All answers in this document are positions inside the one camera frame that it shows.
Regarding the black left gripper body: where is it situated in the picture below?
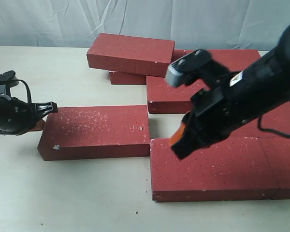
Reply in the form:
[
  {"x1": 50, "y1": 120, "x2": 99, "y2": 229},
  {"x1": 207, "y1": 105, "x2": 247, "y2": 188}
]
[{"x1": 0, "y1": 97, "x2": 58, "y2": 135}]

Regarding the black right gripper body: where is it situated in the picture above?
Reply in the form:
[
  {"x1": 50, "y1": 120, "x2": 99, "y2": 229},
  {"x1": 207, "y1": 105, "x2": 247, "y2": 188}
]
[{"x1": 171, "y1": 82, "x2": 268, "y2": 160}]

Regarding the speckled white-flecked red brick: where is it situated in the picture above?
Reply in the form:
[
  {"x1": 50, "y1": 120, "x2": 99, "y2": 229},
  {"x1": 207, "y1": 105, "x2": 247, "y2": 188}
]
[{"x1": 37, "y1": 105, "x2": 150, "y2": 161}]

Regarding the angled red brick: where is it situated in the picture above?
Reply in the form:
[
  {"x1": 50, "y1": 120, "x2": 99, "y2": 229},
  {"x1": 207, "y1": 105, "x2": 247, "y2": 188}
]
[{"x1": 146, "y1": 76, "x2": 206, "y2": 114}]

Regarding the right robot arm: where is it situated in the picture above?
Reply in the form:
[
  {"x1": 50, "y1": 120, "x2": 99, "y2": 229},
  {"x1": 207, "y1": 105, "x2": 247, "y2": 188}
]
[{"x1": 165, "y1": 25, "x2": 290, "y2": 160}]

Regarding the back right red brick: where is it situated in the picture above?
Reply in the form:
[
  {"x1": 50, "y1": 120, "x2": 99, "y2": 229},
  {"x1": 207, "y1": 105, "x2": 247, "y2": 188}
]
[{"x1": 185, "y1": 49, "x2": 262, "y2": 73}]

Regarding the front left red brick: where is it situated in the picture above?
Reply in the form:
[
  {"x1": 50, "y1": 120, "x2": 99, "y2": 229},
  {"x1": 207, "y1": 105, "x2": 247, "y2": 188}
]
[{"x1": 150, "y1": 137, "x2": 279, "y2": 202}]

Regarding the center right red brick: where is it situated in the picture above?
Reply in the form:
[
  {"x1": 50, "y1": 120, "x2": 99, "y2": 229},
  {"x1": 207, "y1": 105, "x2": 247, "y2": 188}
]
[{"x1": 230, "y1": 102, "x2": 290, "y2": 137}]

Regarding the front right red brick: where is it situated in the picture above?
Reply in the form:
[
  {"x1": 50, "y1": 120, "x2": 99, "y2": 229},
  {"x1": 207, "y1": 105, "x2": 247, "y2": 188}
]
[{"x1": 259, "y1": 137, "x2": 290, "y2": 200}]

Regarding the lower back red brick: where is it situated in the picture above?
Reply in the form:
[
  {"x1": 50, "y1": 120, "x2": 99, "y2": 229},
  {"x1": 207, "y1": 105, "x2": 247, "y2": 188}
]
[{"x1": 109, "y1": 49, "x2": 185, "y2": 85}]

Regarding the top stacked red brick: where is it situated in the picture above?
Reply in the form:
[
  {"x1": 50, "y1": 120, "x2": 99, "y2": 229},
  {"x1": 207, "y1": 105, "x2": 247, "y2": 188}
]
[{"x1": 87, "y1": 33, "x2": 175, "y2": 77}]

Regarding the white fabric backdrop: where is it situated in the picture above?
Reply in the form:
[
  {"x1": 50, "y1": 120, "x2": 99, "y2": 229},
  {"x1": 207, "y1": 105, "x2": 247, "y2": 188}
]
[{"x1": 0, "y1": 0, "x2": 290, "y2": 50}]

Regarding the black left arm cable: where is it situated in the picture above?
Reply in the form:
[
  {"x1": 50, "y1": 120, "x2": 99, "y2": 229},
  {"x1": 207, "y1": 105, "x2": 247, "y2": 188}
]
[{"x1": 11, "y1": 79, "x2": 32, "y2": 104}]

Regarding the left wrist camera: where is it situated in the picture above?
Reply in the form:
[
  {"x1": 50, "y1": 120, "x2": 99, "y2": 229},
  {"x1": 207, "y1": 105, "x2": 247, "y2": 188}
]
[{"x1": 0, "y1": 70, "x2": 19, "y2": 99}]

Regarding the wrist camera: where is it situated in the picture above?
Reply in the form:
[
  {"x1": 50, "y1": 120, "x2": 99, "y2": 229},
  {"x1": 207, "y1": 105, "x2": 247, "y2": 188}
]
[
  {"x1": 0, "y1": 70, "x2": 19, "y2": 99},
  {"x1": 165, "y1": 49, "x2": 231, "y2": 88}
]

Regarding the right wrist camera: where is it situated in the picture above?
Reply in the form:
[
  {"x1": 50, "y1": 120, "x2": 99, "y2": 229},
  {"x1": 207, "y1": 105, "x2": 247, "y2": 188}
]
[{"x1": 165, "y1": 49, "x2": 231, "y2": 88}]

